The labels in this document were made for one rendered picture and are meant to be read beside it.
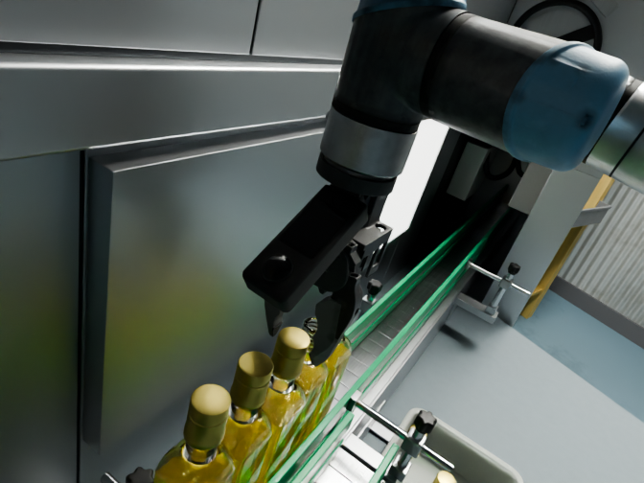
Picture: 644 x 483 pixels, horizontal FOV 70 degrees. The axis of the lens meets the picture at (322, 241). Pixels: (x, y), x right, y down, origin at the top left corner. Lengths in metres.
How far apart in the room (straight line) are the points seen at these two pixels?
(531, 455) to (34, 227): 1.02
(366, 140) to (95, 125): 0.20
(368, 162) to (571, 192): 1.06
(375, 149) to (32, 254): 0.28
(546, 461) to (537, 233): 0.60
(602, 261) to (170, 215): 3.41
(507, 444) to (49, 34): 1.06
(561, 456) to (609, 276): 2.57
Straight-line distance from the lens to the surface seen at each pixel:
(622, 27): 1.36
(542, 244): 1.44
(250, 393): 0.46
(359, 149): 0.37
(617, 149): 0.44
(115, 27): 0.39
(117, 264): 0.43
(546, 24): 1.37
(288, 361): 0.49
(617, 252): 3.64
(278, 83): 0.50
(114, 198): 0.39
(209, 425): 0.42
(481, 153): 1.53
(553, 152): 0.32
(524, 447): 1.17
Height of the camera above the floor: 1.48
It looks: 28 degrees down
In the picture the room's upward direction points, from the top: 17 degrees clockwise
